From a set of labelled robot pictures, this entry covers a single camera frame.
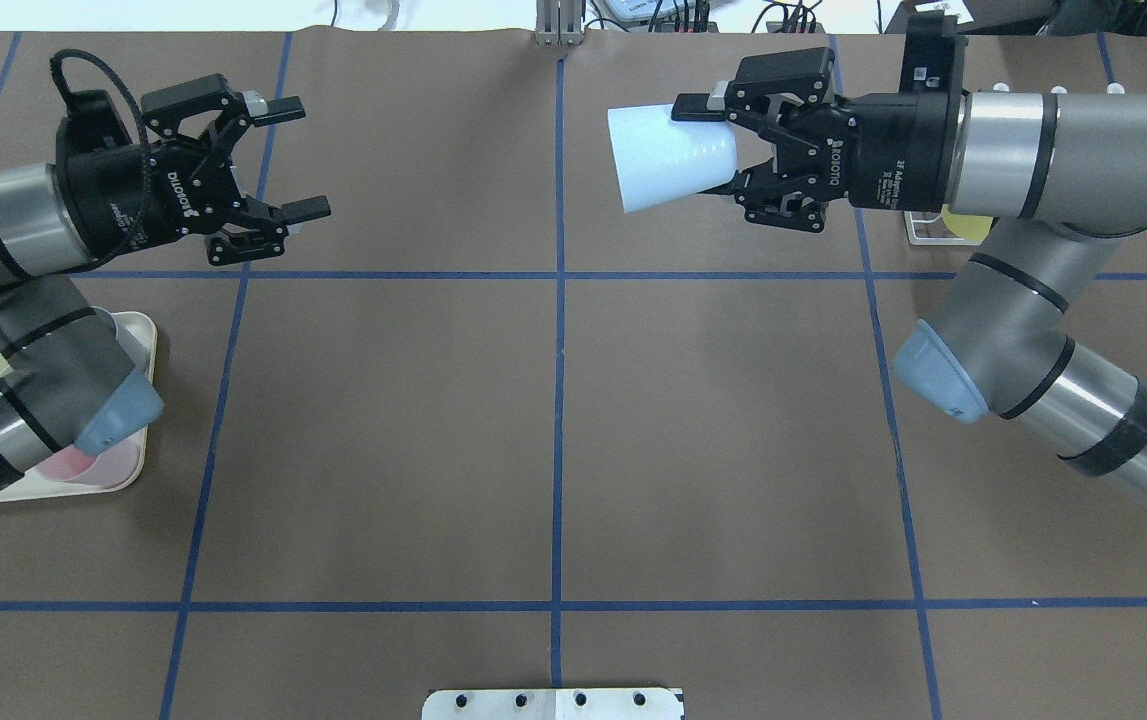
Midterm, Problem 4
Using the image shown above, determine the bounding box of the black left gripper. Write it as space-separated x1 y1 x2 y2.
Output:
55 76 331 266

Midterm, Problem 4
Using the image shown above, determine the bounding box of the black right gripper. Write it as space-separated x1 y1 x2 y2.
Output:
672 11 967 233

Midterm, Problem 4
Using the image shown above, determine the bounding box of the blue plastic cup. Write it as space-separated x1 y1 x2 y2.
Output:
606 105 738 213

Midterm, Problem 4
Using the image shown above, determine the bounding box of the yellow plastic cup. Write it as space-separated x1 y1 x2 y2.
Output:
941 209 994 245

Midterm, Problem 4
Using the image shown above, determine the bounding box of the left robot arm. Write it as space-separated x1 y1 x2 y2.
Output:
0 75 331 491

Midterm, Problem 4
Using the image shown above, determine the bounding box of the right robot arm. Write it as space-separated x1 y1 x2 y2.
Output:
670 11 1147 507

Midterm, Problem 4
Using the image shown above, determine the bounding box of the pink plastic cup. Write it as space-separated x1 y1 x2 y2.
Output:
34 446 122 490

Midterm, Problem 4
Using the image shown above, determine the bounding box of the cream plastic tray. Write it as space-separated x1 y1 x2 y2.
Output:
0 307 163 492

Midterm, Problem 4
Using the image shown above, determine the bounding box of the aluminium frame post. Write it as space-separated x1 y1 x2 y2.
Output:
535 0 588 46

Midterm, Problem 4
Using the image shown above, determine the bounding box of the white wire cup rack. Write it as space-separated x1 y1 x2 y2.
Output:
905 83 1123 246

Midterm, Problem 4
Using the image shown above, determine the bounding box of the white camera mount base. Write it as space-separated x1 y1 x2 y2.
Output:
421 687 687 719

